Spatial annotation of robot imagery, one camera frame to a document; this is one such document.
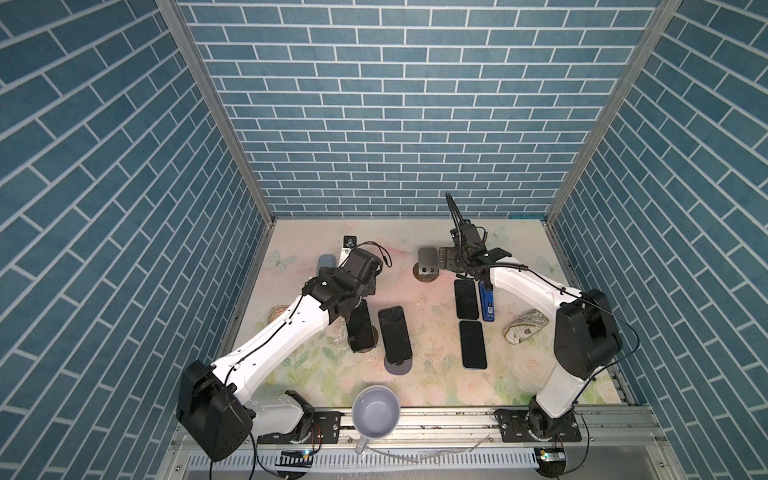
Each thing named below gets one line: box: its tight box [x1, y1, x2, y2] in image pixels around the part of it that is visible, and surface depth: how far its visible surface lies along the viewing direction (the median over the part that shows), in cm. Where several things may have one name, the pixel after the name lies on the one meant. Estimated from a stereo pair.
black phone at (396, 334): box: [378, 305, 413, 364], surface depth 80 cm
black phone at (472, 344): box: [459, 320, 487, 369], surface depth 89 cm
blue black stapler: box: [478, 281, 495, 322], surface depth 95 cm
